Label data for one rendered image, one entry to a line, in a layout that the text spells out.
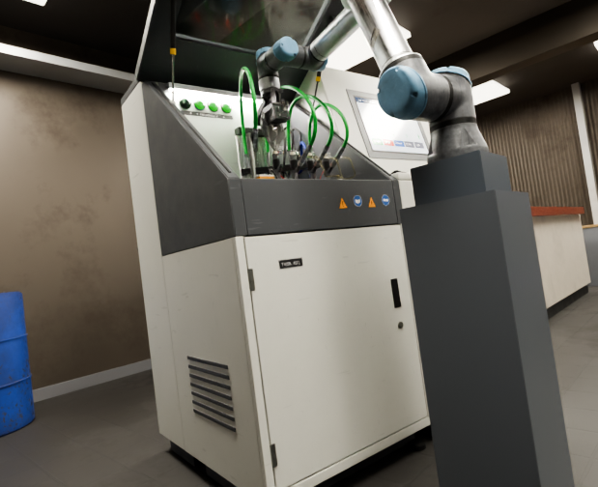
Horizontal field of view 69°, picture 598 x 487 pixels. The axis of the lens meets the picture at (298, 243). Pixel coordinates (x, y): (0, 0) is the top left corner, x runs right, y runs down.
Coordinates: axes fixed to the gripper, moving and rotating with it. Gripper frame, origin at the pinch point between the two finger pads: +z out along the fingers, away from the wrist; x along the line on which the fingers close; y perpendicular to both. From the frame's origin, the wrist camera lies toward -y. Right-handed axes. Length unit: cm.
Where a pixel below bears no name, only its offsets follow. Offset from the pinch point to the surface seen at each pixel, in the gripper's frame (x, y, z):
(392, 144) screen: 67, -1, -5
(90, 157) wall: -11, -236, -60
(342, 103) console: 43.2, -5.5, -23.5
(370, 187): 19.5, 26.1, 20.6
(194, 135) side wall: -34.0, 6.9, 0.1
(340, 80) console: 47, -9, -36
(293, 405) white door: -24, 26, 82
